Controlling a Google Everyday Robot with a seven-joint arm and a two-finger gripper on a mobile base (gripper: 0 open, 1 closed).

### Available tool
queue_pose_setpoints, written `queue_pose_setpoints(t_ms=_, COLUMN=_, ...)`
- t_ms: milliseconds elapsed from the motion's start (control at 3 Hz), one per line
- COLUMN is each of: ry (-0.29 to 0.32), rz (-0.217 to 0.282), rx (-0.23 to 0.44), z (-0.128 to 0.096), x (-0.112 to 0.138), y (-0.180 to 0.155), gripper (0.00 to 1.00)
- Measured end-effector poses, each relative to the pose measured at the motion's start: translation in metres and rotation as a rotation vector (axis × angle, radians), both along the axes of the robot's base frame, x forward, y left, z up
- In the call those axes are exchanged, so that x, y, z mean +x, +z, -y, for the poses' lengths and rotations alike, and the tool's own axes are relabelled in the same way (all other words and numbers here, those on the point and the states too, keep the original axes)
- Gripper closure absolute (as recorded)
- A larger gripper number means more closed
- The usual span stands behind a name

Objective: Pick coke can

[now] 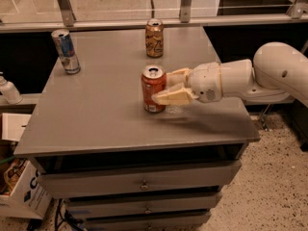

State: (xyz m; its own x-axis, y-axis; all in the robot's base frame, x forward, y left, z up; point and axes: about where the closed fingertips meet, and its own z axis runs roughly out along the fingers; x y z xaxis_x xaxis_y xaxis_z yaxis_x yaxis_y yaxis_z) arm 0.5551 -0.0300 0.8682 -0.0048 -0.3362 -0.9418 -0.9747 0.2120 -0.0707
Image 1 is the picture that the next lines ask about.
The middle grey drawer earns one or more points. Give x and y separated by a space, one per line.
144 205

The metal railing frame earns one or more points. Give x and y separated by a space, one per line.
48 15

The orange soda can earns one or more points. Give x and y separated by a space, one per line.
153 80

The blue silver energy drink can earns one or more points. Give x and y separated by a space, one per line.
66 51

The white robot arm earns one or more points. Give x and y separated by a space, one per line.
276 73

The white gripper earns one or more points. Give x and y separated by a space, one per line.
204 82

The top grey drawer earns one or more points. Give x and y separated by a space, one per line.
139 180

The grey drawer cabinet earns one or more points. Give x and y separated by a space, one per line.
95 121

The white plastic bottle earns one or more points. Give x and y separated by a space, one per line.
9 90

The white cardboard box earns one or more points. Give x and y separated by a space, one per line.
21 195

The bottom grey drawer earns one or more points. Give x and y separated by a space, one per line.
148 223

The brown gold drink can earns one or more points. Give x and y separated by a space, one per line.
154 38

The grey drawer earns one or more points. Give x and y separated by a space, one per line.
144 205
139 180
148 223

